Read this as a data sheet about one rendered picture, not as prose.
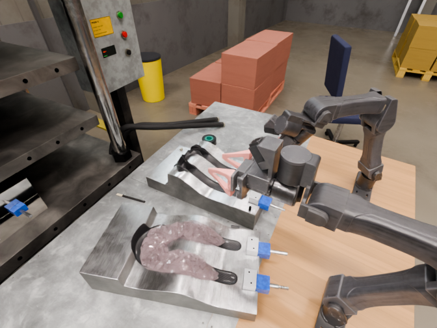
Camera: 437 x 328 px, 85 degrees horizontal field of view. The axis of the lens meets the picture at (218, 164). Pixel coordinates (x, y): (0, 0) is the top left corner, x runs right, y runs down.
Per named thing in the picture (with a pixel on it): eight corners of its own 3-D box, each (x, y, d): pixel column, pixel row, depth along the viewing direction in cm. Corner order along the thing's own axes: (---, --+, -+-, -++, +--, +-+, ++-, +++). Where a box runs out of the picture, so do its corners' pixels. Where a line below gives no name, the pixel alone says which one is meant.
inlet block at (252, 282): (286, 284, 72) (290, 275, 69) (287, 301, 69) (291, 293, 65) (243, 276, 74) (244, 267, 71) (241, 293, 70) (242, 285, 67)
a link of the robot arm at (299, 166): (272, 162, 43) (343, 186, 38) (288, 139, 49) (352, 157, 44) (265, 205, 50) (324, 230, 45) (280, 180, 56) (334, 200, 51)
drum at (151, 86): (153, 90, 379) (145, 50, 340) (172, 96, 363) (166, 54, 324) (135, 99, 355) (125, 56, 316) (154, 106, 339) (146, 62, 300)
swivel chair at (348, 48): (361, 141, 273) (408, 40, 204) (359, 173, 232) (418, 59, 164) (305, 129, 293) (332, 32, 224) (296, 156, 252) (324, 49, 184)
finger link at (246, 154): (211, 155, 56) (247, 168, 52) (226, 140, 60) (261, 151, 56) (212, 177, 60) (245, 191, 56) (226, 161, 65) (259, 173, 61)
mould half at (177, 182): (274, 185, 108) (278, 163, 99) (253, 230, 90) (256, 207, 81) (181, 154, 125) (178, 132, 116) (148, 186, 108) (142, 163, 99)
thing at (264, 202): (285, 210, 89) (288, 200, 86) (281, 220, 86) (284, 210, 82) (252, 198, 94) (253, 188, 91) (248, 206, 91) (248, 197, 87)
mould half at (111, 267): (259, 240, 87) (263, 222, 80) (254, 321, 67) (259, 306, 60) (129, 220, 94) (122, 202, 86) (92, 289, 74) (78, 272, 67)
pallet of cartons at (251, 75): (183, 111, 327) (175, 47, 274) (235, 77, 420) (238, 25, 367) (246, 133, 286) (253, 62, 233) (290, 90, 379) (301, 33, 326)
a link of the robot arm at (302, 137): (289, 142, 76) (304, 129, 71) (284, 128, 79) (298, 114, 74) (304, 146, 79) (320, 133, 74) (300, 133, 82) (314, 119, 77)
